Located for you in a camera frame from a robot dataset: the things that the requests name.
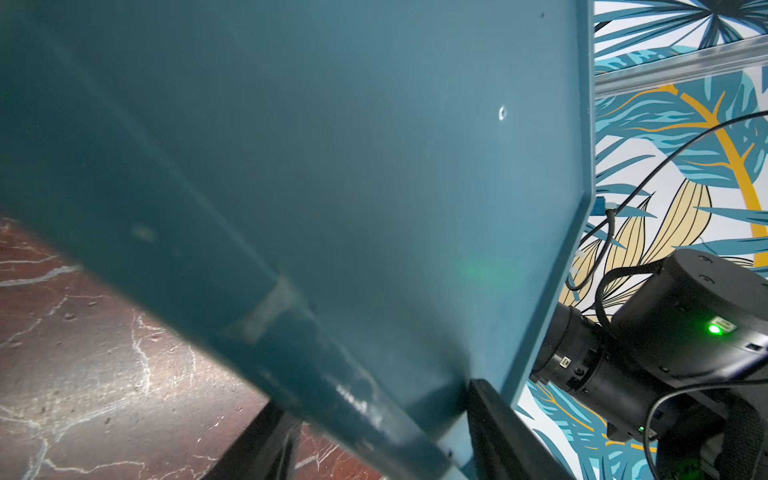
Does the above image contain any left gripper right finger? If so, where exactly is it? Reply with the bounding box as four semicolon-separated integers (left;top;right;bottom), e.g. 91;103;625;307
466;379;572;480

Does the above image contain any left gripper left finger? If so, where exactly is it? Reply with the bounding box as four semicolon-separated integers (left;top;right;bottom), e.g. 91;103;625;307
202;401;302;480

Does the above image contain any teal drawer cabinet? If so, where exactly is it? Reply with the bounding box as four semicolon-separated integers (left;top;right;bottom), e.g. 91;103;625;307
1;1;595;479

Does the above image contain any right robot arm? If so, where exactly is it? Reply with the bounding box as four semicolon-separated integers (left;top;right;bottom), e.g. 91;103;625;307
530;249;767;479

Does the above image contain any right aluminium corner post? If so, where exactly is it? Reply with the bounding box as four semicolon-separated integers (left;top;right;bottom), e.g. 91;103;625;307
594;35;767;99

